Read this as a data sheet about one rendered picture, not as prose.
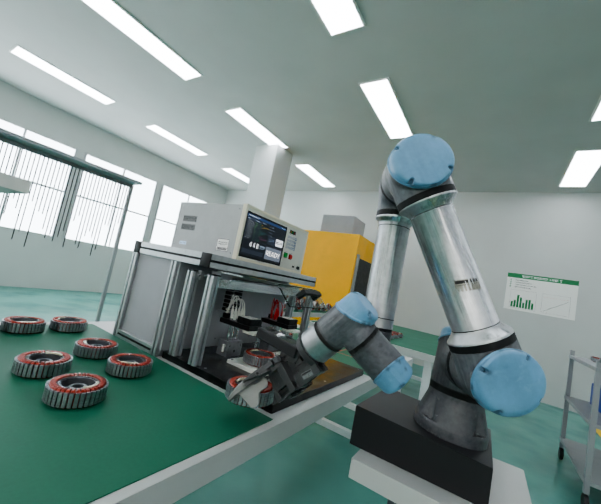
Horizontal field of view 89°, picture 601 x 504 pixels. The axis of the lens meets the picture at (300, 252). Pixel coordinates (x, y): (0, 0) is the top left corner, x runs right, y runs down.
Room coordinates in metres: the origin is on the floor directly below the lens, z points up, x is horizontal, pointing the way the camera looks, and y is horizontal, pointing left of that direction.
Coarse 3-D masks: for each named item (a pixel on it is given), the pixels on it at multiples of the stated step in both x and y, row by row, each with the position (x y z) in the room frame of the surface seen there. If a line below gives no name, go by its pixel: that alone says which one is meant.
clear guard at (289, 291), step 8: (224, 272) 1.06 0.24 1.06; (256, 280) 0.98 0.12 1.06; (264, 280) 0.98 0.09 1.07; (280, 288) 0.93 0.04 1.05; (288, 288) 0.97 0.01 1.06; (296, 288) 1.01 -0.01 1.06; (304, 288) 1.06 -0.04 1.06; (288, 296) 0.93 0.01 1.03; (296, 296) 0.98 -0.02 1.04; (288, 304) 0.91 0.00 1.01; (296, 304) 0.94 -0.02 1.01; (304, 304) 0.98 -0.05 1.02; (312, 304) 1.03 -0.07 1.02; (320, 304) 1.08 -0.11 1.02
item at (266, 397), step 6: (234, 378) 0.75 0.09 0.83; (240, 378) 0.76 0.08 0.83; (228, 384) 0.72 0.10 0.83; (234, 384) 0.71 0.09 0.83; (270, 384) 0.75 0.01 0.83; (228, 390) 0.71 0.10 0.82; (264, 390) 0.71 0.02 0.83; (270, 390) 0.72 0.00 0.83; (228, 396) 0.71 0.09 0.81; (240, 396) 0.69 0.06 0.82; (264, 396) 0.70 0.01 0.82; (270, 396) 0.72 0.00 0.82; (234, 402) 0.69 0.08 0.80; (240, 402) 0.69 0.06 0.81; (264, 402) 0.70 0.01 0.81; (270, 402) 0.72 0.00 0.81
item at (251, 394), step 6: (264, 378) 0.68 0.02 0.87; (240, 384) 0.67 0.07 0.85; (252, 384) 0.67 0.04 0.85; (258, 384) 0.67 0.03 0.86; (264, 384) 0.67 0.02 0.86; (234, 390) 0.68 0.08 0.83; (240, 390) 0.67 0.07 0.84; (246, 390) 0.67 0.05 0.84; (252, 390) 0.67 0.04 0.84; (258, 390) 0.67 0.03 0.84; (234, 396) 0.68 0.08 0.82; (246, 396) 0.67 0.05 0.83; (252, 396) 0.67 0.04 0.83; (258, 396) 0.67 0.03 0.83; (246, 402) 0.66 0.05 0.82; (252, 402) 0.66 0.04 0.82; (258, 402) 0.66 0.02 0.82; (252, 408) 0.66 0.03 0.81
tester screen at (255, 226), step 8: (248, 216) 1.10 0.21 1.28; (256, 216) 1.14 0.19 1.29; (248, 224) 1.11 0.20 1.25; (256, 224) 1.15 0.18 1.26; (264, 224) 1.18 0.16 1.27; (272, 224) 1.22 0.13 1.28; (248, 232) 1.12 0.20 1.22; (256, 232) 1.15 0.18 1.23; (264, 232) 1.19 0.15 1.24; (272, 232) 1.23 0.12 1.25; (280, 232) 1.27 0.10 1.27; (248, 240) 1.13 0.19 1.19; (256, 240) 1.16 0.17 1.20; (264, 240) 1.20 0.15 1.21; (248, 248) 1.13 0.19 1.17; (264, 248) 1.21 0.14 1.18; (280, 248) 1.29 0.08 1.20; (256, 256) 1.18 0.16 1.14; (280, 256) 1.30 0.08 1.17
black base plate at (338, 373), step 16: (208, 352) 1.14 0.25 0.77; (240, 352) 1.22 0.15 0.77; (192, 368) 0.97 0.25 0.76; (208, 368) 0.97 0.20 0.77; (224, 368) 1.00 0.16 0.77; (336, 368) 1.27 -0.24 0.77; (352, 368) 1.32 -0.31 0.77; (224, 384) 0.89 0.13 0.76; (320, 384) 1.03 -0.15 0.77; (336, 384) 1.11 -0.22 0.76; (288, 400) 0.86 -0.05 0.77
